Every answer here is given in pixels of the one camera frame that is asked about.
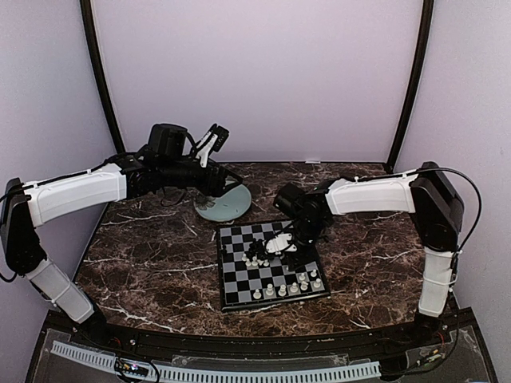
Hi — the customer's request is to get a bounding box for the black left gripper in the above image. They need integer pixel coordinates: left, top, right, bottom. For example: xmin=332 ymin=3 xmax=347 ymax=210
xmin=160 ymin=158 xmax=244 ymax=197

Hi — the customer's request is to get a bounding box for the black grey chessboard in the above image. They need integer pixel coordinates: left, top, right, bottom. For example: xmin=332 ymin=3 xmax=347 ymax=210
xmin=216 ymin=220 xmax=331 ymax=312

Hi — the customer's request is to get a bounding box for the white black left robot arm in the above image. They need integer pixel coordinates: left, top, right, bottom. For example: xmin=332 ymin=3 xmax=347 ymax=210
xmin=1 ymin=123 xmax=242 ymax=348

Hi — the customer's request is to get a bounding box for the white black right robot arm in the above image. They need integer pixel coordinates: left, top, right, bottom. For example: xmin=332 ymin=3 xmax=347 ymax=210
xmin=267 ymin=162 xmax=464 ymax=346

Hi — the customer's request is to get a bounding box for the black chess pieces pile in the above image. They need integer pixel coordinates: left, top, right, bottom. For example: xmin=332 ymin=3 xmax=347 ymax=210
xmin=218 ymin=234 xmax=275 ymax=262

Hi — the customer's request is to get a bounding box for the pale green flower plate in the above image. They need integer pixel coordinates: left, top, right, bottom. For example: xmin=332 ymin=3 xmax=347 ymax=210
xmin=193 ymin=184 xmax=252 ymax=223

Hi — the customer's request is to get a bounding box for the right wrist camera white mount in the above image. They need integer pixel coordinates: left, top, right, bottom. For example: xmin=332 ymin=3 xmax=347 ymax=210
xmin=265 ymin=233 xmax=297 ymax=255

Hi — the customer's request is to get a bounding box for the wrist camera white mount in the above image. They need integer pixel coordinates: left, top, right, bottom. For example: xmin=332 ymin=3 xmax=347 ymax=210
xmin=265 ymin=233 xmax=297 ymax=255
xmin=195 ymin=124 xmax=229 ymax=168

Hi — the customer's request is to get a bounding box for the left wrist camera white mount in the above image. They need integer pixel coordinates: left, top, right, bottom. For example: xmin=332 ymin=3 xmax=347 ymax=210
xmin=195 ymin=124 xmax=229 ymax=168

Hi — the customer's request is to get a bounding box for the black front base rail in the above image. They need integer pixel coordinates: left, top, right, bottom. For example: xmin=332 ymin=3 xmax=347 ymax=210
xmin=68 ymin=323 xmax=450 ymax=360

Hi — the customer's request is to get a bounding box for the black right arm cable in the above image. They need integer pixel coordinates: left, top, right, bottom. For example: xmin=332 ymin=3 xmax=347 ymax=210
xmin=418 ymin=167 xmax=484 ymax=288

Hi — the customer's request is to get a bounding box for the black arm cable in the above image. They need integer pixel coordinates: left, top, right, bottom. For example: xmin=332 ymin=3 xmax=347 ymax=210
xmin=0 ymin=187 xmax=21 ymax=282
xmin=418 ymin=167 xmax=484 ymax=288

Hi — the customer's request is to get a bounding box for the white slotted cable duct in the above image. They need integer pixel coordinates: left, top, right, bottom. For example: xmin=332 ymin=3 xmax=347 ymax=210
xmin=50 ymin=341 xmax=381 ymax=382

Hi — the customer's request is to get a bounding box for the left black frame post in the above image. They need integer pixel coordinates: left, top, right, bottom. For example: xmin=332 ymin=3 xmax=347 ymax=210
xmin=79 ymin=0 xmax=125 ymax=153

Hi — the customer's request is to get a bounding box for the black frame post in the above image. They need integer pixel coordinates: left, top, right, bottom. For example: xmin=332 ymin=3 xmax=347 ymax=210
xmin=384 ymin=0 xmax=434 ymax=173
xmin=79 ymin=0 xmax=125 ymax=153

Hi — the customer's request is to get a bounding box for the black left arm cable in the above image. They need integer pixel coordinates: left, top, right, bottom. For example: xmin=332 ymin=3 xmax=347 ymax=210
xmin=0 ymin=187 xmax=21 ymax=282

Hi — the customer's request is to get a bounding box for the right black frame post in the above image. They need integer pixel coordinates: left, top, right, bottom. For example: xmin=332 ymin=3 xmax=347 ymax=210
xmin=384 ymin=0 xmax=434 ymax=173

